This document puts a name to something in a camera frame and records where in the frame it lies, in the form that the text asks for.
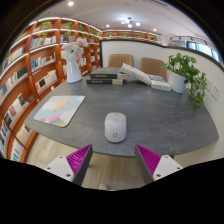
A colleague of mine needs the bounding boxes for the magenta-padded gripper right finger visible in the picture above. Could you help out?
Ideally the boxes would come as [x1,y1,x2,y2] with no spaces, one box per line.
[134,144,184,185]

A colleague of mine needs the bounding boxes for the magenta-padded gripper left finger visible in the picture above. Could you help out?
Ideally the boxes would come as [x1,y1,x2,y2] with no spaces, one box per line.
[43,143,94,187]

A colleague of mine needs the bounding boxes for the white computer mouse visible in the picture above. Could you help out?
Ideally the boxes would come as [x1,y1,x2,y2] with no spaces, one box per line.
[104,111,128,144]

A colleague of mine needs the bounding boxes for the pastel cloud print mouse pad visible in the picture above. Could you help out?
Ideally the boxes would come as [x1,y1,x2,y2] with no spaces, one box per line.
[33,95,86,128]

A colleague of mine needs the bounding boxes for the white book with blue cover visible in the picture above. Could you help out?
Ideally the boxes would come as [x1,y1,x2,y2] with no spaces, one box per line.
[147,74,173,92]

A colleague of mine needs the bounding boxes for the green plant in white pot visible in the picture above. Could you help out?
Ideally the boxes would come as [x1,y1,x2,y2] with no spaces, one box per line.
[162,52,208,108]

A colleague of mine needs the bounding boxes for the orange bookshelf unit with books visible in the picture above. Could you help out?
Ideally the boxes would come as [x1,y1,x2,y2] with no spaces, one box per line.
[0,16,103,163]

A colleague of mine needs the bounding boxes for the white ceramic jug vase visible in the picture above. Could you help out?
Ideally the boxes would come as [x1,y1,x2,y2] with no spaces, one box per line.
[65,56,83,84]

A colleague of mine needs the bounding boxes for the thick dark blue book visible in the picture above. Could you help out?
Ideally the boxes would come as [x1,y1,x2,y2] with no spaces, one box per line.
[85,77,127,86]
[89,66,128,81]

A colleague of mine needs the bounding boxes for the white leaning book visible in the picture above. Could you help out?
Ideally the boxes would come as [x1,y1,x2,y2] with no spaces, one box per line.
[119,62,154,87]

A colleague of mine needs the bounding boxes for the tan upholstered chair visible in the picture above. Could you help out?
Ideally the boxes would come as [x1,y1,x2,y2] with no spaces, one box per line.
[139,57,168,82]
[107,53,135,69]

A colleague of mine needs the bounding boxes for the dark framed window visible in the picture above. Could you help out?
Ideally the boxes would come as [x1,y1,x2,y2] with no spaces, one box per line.
[186,39,221,63]

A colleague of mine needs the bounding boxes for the ceiling lights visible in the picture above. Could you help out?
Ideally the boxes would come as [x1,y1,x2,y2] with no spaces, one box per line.
[66,0,143,29]

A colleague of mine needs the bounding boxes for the white wall socket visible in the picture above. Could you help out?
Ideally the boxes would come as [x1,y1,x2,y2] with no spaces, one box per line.
[209,82,221,101]

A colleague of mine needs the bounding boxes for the orange wall shelf with plants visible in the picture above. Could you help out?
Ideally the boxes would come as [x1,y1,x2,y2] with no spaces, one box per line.
[101,29,159,43]

